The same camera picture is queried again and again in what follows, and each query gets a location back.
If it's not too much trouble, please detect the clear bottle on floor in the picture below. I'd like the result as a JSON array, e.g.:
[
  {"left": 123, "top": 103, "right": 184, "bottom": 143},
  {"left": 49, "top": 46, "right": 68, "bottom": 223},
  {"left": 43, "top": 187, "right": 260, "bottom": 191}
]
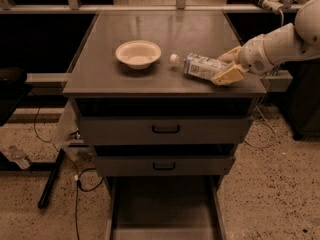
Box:
[{"left": 8, "top": 145, "right": 31, "bottom": 170}]

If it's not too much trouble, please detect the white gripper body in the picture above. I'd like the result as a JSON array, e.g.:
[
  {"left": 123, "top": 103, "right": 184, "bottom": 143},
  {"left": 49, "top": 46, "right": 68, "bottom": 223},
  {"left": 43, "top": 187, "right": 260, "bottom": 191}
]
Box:
[{"left": 238, "top": 34, "right": 274, "bottom": 75}]

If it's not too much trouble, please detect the black cable on floor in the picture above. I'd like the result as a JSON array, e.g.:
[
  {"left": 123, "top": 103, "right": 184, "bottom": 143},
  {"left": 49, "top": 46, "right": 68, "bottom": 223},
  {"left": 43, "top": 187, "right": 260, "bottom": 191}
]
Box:
[{"left": 32, "top": 90, "right": 105, "bottom": 240}]

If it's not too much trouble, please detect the black table at left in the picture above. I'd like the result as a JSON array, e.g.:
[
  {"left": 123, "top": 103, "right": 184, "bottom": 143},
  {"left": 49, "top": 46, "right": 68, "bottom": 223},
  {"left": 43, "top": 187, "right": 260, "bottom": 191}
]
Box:
[{"left": 0, "top": 67, "right": 32, "bottom": 126}]

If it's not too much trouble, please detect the blue label plastic bottle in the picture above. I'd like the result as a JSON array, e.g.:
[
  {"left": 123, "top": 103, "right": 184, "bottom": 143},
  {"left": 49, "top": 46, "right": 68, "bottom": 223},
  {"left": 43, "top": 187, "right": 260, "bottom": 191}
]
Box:
[{"left": 169, "top": 53, "right": 227, "bottom": 80}]

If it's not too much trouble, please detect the middle grey drawer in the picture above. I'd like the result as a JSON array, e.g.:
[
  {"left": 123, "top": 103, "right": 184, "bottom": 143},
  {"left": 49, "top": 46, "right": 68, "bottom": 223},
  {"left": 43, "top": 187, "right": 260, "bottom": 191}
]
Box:
[{"left": 94, "top": 144, "right": 235, "bottom": 176}]

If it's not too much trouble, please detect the top grey drawer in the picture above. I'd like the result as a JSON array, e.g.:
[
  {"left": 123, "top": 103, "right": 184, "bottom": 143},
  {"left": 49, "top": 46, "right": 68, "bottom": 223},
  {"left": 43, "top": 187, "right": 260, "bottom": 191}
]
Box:
[{"left": 76, "top": 98, "right": 253, "bottom": 145}]

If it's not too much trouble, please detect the grey drawer cabinet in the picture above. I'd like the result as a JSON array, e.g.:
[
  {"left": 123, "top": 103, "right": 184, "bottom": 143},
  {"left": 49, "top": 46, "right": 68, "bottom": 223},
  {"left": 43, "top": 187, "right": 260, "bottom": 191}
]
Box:
[{"left": 62, "top": 9, "right": 267, "bottom": 188}]

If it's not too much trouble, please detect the black pole on floor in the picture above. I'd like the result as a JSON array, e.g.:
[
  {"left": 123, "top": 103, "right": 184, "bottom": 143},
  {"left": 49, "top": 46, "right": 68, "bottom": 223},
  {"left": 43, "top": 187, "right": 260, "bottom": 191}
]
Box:
[{"left": 38, "top": 149, "right": 65, "bottom": 209}]

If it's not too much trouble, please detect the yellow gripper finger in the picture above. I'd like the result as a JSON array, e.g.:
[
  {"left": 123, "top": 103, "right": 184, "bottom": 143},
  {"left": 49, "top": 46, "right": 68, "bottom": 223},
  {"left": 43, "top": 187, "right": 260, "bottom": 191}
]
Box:
[
  {"left": 211, "top": 62, "right": 248, "bottom": 86},
  {"left": 218, "top": 46, "right": 241, "bottom": 63}
]

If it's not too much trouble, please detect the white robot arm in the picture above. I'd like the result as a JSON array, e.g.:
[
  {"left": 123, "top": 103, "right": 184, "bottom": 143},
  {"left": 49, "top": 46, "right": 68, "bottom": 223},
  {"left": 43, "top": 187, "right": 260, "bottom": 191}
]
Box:
[{"left": 211, "top": 0, "right": 320, "bottom": 86}]

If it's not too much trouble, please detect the white paper bowl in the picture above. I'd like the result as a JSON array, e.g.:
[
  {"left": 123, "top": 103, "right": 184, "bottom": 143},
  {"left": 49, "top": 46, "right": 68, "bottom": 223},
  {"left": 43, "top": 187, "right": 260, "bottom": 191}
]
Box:
[{"left": 115, "top": 40, "right": 161, "bottom": 70}]

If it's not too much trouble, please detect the bottom grey open drawer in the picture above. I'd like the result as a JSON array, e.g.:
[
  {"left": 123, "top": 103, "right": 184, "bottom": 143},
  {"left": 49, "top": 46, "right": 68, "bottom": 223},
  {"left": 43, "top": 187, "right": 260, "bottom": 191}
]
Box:
[{"left": 105, "top": 176, "right": 227, "bottom": 240}]

